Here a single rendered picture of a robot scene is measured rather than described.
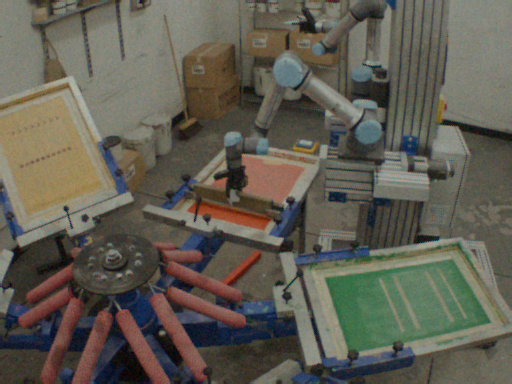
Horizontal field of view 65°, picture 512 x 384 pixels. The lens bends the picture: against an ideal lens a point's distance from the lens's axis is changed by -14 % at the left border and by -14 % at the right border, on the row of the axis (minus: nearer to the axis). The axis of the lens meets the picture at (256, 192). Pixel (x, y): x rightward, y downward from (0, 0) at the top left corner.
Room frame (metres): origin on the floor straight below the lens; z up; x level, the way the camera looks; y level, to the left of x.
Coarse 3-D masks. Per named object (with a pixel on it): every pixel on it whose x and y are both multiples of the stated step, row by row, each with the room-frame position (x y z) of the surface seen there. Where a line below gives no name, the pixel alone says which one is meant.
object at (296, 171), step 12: (276, 168) 2.23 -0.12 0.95; (288, 168) 2.23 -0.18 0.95; (300, 168) 2.23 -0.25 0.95; (288, 180) 2.11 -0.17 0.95; (288, 192) 1.99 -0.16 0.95; (228, 216) 1.80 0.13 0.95; (240, 216) 1.80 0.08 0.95; (252, 216) 1.79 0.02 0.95; (264, 216) 1.79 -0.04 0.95; (264, 228) 1.70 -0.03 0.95
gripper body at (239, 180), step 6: (228, 168) 1.82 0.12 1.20; (234, 168) 1.81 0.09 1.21; (240, 168) 1.82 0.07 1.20; (234, 174) 1.83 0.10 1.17; (240, 174) 1.81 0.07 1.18; (228, 180) 1.82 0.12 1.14; (234, 180) 1.81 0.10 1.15; (240, 180) 1.81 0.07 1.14; (246, 180) 1.85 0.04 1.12; (234, 186) 1.82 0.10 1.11; (240, 186) 1.81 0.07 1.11
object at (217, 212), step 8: (248, 160) 2.33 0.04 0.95; (256, 160) 2.33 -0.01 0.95; (216, 184) 2.09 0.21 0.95; (192, 208) 1.87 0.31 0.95; (200, 208) 1.87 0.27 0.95; (208, 208) 1.87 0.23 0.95; (216, 208) 1.87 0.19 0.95; (224, 208) 1.87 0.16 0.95; (216, 216) 1.80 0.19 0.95; (224, 216) 1.80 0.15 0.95
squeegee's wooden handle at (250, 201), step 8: (200, 184) 1.92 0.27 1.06; (200, 192) 1.91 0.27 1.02; (208, 192) 1.89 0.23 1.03; (216, 192) 1.87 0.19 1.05; (224, 192) 1.85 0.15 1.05; (240, 192) 1.84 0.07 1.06; (216, 200) 1.87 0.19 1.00; (224, 200) 1.86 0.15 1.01; (240, 200) 1.82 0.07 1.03; (248, 200) 1.80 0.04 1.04; (256, 200) 1.79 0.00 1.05; (264, 200) 1.77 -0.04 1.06; (272, 200) 1.78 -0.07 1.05; (256, 208) 1.79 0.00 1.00; (264, 208) 1.77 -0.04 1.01; (272, 208) 1.78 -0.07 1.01
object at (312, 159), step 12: (216, 156) 2.33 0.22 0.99; (276, 156) 2.36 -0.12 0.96; (288, 156) 2.33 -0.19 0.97; (300, 156) 2.30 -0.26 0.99; (312, 156) 2.30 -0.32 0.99; (204, 168) 2.20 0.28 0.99; (312, 168) 2.16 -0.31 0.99; (204, 180) 2.12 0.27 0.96; (312, 180) 2.05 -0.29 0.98; (300, 192) 1.93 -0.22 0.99; (180, 204) 1.89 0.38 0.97; (300, 204) 1.87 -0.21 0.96
